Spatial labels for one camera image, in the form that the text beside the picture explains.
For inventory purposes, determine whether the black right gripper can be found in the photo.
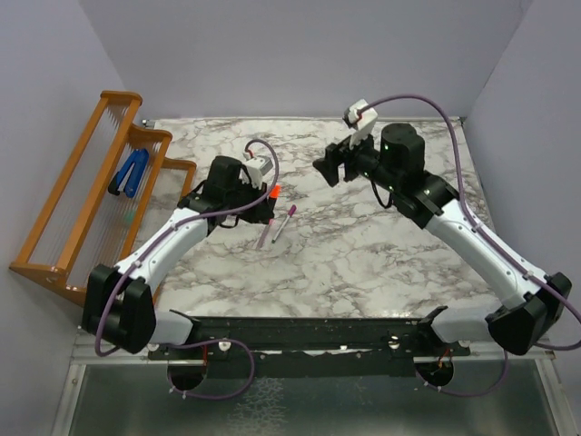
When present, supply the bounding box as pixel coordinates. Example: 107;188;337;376
313;124;400;193

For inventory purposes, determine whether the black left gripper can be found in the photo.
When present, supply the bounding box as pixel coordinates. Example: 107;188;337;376
225;178;274;224

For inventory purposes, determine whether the orange highlighter cap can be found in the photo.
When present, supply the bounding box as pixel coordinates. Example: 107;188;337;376
269;184;281;199

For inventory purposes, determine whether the pink highlighter pen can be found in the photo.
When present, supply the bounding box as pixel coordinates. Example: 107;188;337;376
255;219;274;250

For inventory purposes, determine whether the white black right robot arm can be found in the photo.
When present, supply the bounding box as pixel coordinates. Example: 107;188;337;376
313;123;572;355

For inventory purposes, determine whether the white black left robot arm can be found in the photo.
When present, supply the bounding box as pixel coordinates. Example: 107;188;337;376
81;154;277;359

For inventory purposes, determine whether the blue stapler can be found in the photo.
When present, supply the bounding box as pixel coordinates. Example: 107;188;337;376
107;148;149;198

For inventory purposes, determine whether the green object in rack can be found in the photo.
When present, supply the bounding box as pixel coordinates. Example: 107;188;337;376
123;211;134;225

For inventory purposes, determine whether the orange wooden rack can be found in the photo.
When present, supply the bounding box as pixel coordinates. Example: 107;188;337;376
9;91;196;306

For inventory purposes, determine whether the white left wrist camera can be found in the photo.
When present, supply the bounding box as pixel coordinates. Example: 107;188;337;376
241;156;273;190

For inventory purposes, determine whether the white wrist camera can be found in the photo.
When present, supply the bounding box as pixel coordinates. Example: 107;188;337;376
343;99;378;149
241;156;273;190

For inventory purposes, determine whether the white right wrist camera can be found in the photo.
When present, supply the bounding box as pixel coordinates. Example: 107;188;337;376
343;99;378;149

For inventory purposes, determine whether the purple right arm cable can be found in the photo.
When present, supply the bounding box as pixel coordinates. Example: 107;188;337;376
362;94;581;397

